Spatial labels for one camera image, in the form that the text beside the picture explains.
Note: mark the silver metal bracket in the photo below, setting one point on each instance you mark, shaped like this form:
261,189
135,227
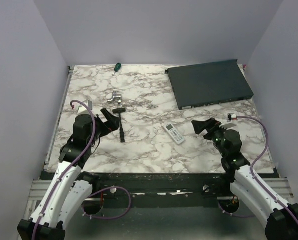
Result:
116,97

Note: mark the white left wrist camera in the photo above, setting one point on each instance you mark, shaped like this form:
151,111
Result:
83,109

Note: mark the aluminium left side rail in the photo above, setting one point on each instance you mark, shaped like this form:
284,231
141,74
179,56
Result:
55,130

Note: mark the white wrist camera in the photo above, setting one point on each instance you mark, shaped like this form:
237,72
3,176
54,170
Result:
232,121
83,109

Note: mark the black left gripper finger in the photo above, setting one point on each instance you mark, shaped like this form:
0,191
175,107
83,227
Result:
113,123
109,117

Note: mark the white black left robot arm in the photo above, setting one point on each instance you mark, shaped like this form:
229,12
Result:
67,190

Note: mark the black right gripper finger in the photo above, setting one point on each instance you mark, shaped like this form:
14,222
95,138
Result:
198,126
210,123

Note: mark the dark flat network switch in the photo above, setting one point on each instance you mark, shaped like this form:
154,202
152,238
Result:
208,84

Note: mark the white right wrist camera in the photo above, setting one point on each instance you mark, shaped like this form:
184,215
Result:
232,121

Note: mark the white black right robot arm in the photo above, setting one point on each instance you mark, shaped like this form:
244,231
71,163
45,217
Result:
278,217

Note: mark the black cable connector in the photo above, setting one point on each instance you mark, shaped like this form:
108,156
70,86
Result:
119,111

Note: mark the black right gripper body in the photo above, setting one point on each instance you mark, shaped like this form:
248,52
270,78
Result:
217,134

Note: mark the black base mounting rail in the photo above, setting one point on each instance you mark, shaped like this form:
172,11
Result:
163,190

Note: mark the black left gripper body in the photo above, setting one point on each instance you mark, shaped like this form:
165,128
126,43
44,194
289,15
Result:
101,130

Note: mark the white remote control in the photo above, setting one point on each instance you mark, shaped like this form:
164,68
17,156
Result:
174,133

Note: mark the green handled screwdriver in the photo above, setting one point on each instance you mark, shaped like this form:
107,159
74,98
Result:
117,67

